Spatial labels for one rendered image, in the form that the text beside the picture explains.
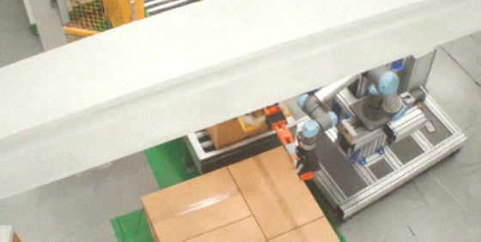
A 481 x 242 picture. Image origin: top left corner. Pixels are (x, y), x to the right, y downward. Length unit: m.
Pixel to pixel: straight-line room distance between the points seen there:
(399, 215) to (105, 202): 2.20
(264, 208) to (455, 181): 1.73
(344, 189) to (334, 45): 3.49
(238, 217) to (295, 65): 2.97
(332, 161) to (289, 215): 0.80
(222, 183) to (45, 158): 3.16
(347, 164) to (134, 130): 3.72
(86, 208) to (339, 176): 1.88
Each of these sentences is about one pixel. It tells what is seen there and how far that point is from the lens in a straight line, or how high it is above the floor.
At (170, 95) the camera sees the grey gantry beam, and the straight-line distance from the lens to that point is 0.70.
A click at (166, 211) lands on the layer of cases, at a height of 0.54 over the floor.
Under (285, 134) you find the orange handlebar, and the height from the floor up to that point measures 1.21.
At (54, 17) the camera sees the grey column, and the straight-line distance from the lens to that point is 3.57.
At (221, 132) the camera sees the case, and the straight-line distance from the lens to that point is 3.80.
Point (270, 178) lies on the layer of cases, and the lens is 3.83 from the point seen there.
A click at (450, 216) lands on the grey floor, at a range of 4.57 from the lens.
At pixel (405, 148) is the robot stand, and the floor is 0.21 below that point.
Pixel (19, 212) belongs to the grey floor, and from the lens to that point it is 4.60.
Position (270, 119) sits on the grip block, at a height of 1.22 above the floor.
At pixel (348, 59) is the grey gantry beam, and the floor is 3.23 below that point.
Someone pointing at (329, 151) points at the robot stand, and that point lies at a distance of 4.40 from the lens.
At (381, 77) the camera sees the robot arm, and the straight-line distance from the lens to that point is 2.98.
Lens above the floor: 3.77
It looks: 51 degrees down
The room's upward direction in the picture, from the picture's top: 1 degrees clockwise
